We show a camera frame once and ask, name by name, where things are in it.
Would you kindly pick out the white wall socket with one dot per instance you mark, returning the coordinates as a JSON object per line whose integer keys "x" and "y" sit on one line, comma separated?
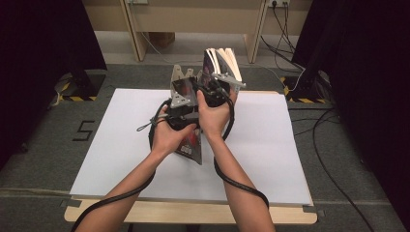
{"x": 278, "y": 2}

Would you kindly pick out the gray tape piece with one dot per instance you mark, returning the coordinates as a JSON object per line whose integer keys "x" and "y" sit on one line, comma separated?
{"x": 314, "y": 211}
{"x": 72, "y": 203}

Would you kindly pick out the white picture-grid cover book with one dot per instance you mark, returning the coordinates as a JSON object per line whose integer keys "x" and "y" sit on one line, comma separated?
{"x": 233, "y": 63}

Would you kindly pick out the beige wooden desk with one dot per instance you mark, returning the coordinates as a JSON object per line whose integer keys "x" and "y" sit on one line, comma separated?
{"x": 193, "y": 19}

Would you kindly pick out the light wooden table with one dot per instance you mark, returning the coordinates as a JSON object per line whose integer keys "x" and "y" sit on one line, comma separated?
{"x": 193, "y": 214}

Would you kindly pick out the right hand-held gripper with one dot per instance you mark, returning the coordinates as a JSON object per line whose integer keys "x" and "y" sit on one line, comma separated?
{"x": 216, "y": 96}

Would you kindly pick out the purple and red cover book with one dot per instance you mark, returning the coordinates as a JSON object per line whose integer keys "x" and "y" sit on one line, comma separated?
{"x": 208, "y": 64}

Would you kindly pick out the person's right hand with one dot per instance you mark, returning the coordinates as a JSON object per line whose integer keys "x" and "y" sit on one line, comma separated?
{"x": 214, "y": 121}

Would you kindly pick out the white board sheet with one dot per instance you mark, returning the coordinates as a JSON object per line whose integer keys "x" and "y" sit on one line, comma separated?
{"x": 135, "y": 106}

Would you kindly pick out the dark brown cover book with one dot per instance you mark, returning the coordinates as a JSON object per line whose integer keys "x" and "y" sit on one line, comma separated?
{"x": 193, "y": 151}

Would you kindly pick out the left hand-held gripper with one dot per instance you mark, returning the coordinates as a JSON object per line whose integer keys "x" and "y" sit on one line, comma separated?
{"x": 182, "y": 117}

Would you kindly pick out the beige expandable book rack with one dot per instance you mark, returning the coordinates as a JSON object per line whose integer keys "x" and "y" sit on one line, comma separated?
{"x": 176, "y": 72}

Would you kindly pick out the striped-edge black stand base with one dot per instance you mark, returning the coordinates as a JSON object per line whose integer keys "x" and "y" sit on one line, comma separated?
{"x": 87, "y": 83}
{"x": 306, "y": 90}

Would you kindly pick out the person's left hand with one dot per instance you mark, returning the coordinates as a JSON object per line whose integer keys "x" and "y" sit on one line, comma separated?
{"x": 167, "y": 138}

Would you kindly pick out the black curtain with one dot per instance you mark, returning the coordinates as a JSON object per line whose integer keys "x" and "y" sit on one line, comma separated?
{"x": 370, "y": 64}
{"x": 38, "y": 48}

